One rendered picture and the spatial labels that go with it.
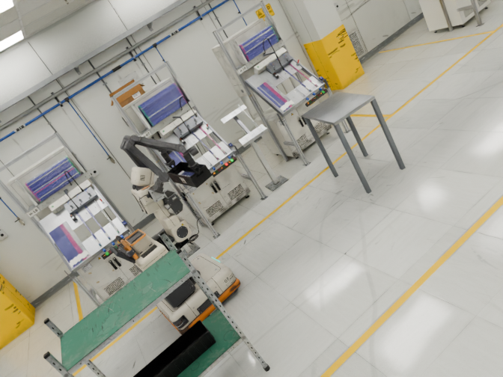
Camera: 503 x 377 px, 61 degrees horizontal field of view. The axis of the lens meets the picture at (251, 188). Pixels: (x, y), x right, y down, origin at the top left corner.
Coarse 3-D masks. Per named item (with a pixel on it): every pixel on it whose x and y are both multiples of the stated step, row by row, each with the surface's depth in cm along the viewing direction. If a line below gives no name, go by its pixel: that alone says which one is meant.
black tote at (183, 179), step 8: (176, 168) 399; (184, 168) 403; (200, 168) 350; (176, 176) 377; (184, 176) 357; (192, 176) 348; (200, 176) 351; (208, 176) 355; (184, 184) 375; (192, 184) 354; (200, 184) 352
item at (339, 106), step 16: (336, 96) 431; (352, 96) 407; (368, 96) 384; (320, 112) 416; (336, 112) 393; (352, 112) 378; (336, 128) 378; (352, 128) 456; (384, 128) 392; (320, 144) 450; (352, 160) 391; (400, 160) 406; (336, 176) 466; (368, 192) 405
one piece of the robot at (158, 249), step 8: (120, 240) 344; (152, 240) 362; (160, 240) 363; (128, 248) 339; (152, 248) 347; (160, 248) 342; (168, 248) 368; (136, 256) 343; (144, 256) 342; (152, 256) 339; (160, 256) 342; (136, 264) 348; (144, 264) 336; (152, 264) 339; (192, 280) 374; (184, 288) 355; (192, 288) 359; (168, 296) 349; (176, 296) 352; (184, 296) 356; (176, 304) 353
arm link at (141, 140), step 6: (132, 138) 335; (138, 138) 336; (144, 138) 339; (150, 138) 341; (144, 144) 342; (150, 144) 339; (156, 144) 340; (162, 144) 340; (168, 144) 340; (174, 144) 340; (180, 144) 341; (174, 150) 342
